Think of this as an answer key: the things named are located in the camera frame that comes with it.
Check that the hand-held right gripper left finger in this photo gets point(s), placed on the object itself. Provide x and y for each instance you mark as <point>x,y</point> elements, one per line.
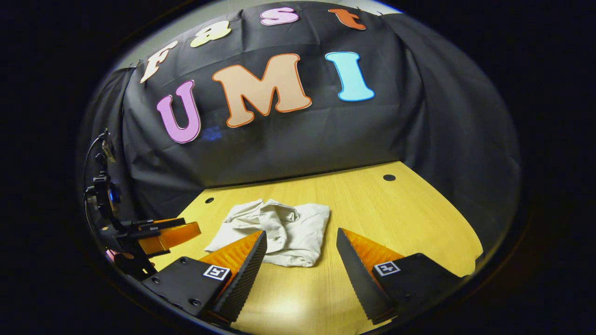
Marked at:
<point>242,284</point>

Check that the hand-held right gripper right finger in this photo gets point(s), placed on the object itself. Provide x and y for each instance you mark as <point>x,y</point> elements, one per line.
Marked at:
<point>361,279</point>

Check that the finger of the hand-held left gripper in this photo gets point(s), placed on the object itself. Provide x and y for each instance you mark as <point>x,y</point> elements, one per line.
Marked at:
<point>172,235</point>

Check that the white jeans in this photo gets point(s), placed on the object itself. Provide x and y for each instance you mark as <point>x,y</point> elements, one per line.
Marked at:
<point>302,228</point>

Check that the black backdrop cloth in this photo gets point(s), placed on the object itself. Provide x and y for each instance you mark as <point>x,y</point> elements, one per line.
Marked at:
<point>302,149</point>

